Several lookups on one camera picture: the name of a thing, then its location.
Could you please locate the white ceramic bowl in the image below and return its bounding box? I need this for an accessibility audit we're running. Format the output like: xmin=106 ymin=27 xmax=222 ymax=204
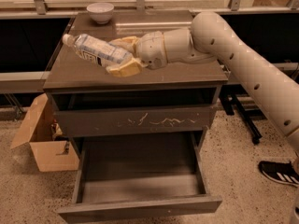
xmin=86 ymin=2 xmax=114 ymax=24

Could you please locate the open cardboard box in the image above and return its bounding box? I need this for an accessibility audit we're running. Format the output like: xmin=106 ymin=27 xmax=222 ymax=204
xmin=10 ymin=93 xmax=79 ymax=172

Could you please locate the dark grey drawer cabinet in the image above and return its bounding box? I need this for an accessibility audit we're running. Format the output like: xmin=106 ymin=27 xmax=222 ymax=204
xmin=42 ymin=9 xmax=229 ymax=161

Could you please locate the clear plastic water bottle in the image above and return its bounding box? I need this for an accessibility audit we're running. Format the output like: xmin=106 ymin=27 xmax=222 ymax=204
xmin=63 ymin=34 xmax=133 ymax=67

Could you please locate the open grey middle drawer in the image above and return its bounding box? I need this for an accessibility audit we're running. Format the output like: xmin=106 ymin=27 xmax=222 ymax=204
xmin=58 ymin=132 xmax=221 ymax=224

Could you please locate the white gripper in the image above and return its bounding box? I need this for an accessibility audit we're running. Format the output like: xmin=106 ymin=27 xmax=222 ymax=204
xmin=106 ymin=32 xmax=167 ymax=77

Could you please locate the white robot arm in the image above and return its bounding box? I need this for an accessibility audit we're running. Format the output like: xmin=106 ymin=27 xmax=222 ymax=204
xmin=107 ymin=12 xmax=299 ymax=151

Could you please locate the black and white sneaker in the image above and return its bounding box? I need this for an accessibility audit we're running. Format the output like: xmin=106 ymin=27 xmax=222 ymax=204
xmin=258 ymin=161 xmax=299 ymax=187

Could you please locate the scratched grey top drawer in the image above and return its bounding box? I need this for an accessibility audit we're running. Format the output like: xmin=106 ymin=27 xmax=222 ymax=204
xmin=54 ymin=105 xmax=216 ymax=137

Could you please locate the black metal stand leg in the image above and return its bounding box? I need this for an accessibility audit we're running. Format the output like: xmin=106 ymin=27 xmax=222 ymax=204
xmin=219 ymin=85 xmax=263 ymax=145

